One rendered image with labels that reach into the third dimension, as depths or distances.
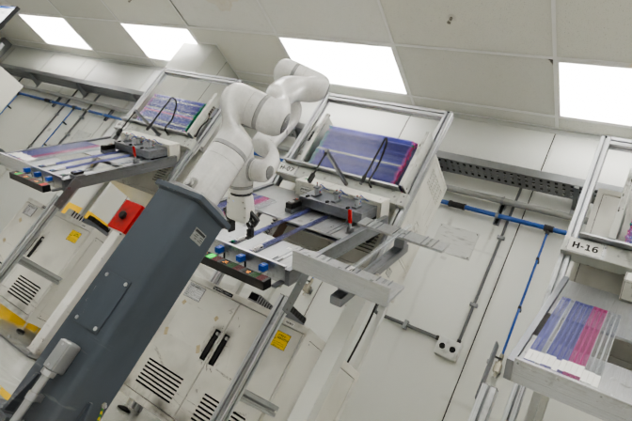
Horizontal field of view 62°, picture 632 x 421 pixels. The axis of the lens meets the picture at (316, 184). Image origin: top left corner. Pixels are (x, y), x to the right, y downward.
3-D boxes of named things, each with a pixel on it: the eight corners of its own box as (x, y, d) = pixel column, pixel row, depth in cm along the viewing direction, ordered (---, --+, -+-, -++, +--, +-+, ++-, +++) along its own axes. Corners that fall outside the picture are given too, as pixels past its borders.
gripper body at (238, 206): (223, 188, 184) (223, 218, 188) (244, 195, 178) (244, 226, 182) (238, 183, 190) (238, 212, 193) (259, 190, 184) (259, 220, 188)
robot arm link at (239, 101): (243, 153, 157) (281, 93, 165) (190, 127, 159) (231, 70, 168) (246, 170, 168) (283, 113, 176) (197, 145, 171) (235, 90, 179)
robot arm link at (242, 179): (260, 182, 185) (237, 179, 189) (260, 147, 181) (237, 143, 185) (246, 189, 178) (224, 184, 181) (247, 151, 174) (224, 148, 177)
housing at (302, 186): (379, 231, 238) (381, 202, 233) (293, 205, 265) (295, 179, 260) (387, 226, 244) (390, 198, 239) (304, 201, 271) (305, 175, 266)
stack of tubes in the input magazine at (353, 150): (393, 184, 243) (417, 139, 252) (306, 163, 271) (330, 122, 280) (400, 198, 252) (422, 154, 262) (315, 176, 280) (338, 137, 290)
